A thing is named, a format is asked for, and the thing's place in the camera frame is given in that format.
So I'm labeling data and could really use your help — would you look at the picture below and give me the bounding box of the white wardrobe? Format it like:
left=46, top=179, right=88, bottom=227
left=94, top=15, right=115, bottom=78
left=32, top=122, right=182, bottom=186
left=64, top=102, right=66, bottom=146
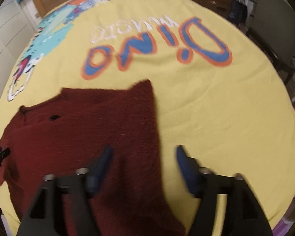
left=0, top=0, right=40, bottom=84

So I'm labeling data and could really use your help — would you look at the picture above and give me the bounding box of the dark red sweater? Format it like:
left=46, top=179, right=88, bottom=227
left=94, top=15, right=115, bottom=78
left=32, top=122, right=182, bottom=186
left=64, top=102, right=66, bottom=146
left=0, top=79, right=187, bottom=236

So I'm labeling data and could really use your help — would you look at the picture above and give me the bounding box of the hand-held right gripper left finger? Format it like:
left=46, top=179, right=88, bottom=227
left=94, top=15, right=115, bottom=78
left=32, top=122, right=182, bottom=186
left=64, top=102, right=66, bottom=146
left=16, top=146, right=114, bottom=236

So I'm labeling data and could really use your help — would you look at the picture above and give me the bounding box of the grey chair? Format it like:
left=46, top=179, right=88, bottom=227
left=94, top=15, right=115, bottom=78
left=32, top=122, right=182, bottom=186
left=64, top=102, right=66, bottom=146
left=246, top=0, right=295, bottom=84

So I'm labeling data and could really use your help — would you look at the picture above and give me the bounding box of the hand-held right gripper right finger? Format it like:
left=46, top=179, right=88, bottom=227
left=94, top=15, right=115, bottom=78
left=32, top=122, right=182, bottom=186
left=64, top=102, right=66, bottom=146
left=175, top=145, right=274, bottom=236

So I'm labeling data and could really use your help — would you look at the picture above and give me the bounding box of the wooden headboard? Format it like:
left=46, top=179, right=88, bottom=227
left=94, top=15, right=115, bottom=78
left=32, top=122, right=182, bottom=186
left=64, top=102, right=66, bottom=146
left=33, top=0, right=90, bottom=18

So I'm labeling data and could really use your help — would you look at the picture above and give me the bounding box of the yellow printed blanket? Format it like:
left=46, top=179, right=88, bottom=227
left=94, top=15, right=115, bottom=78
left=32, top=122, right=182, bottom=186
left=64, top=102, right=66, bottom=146
left=0, top=0, right=295, bottom=234

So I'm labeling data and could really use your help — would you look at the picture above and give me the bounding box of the dark blue tote bag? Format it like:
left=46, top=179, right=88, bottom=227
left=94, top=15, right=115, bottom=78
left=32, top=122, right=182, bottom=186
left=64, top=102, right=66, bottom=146
left=227, top=0, right=249, bottom=25

